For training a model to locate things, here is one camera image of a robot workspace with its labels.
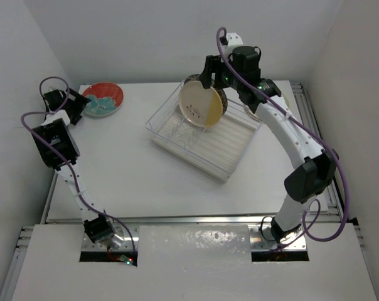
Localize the cream green twig plate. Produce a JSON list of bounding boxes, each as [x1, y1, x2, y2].
[[245, 92, 291, 122]]

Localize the aluminium rail frame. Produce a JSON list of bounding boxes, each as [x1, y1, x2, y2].
[[1, 83, 375, 300]]

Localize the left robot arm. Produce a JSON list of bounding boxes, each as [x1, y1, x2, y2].
[[32, 89, 115, 245]]

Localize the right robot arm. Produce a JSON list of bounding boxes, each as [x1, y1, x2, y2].
[[200, 46, 337, 242]]

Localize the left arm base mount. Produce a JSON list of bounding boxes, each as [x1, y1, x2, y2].
[[81, 223, 139, 252]]

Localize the blue patterned rim plate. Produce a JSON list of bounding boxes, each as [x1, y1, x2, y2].
[[183, 73, 228, 115]]

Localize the small circuit board LED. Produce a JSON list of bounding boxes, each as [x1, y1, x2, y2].
[[107, 248, 134, 266]]

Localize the wire plate holder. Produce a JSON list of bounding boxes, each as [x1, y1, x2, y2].
[[166, 117, 206, 149]]

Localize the cream yellow plate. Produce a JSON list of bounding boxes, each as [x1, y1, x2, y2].
[[178, 81, 223, 128]]

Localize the clear dish rack tray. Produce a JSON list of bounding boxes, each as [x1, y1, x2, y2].
[[146, 82, 262, 182]]

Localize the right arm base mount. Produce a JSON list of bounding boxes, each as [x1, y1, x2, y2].
[[248, 216, 307, 256]]

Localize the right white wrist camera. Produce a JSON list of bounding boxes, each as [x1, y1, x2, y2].
[[220, 33, 243, 58]]

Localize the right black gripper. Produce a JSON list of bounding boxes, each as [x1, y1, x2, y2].
[[201, 54, 243, 90]]

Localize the red blue floral plate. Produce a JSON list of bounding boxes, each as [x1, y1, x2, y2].
[[82, 82, 124, 118]]

